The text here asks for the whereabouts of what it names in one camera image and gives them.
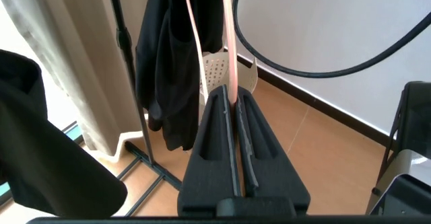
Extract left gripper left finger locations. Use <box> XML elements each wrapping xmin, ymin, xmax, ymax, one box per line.
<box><xmin>177</xmin><ymin>85</ymin><xmax>242</xmax><ymax>218</ymax></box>

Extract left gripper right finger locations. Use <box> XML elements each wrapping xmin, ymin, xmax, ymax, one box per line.
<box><xmin>235</xmin><ymin>85</ymin><xmax>311</xmax><ymax>218</ymax></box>

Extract black garment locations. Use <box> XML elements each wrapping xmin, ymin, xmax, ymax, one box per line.
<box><xmin>134</xmin><ymin>0</ymin><xmax>225</xmax><ymax>152</ymax></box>

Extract pink clothes hanger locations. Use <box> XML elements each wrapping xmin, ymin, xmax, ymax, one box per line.
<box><xmin>181</xmin><ymin>0</ymin><xmax>239</xmax><ymax>106</ymax></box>

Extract black shorts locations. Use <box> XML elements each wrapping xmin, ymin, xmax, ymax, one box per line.
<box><xmin>0</xmin><ymin>48</ymin><xmax>129</xmax><ymax>219</ymax></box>

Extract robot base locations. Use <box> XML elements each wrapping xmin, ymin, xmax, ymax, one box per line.
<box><xmin>365</xmin><ymin>81</ymin><xmax>431</xmax><ymax>217</ymax></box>

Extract white laundry basket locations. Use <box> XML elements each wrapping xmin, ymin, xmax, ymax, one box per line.
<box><xmin>198</xmin><ymin>50</ymin><xmax>259</xmax><ymax>106</ymax></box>

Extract black clothes rack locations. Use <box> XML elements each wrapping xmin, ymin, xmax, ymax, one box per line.
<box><xmin>106</xmin><ymin>0</ymin><xmax>183</xmax><ymax>217</ymax></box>

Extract beige curtain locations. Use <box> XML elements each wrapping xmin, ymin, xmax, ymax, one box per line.
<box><xmin>0</xmin><ymin>0</ymin><xmax>152</xmax><ymax>163</ymax></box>

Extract black cable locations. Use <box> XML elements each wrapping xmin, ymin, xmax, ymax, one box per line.
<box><xmin>232</xmin><ymin>0</ymin><xmax>431</xmax><ymax>79</ymax></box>

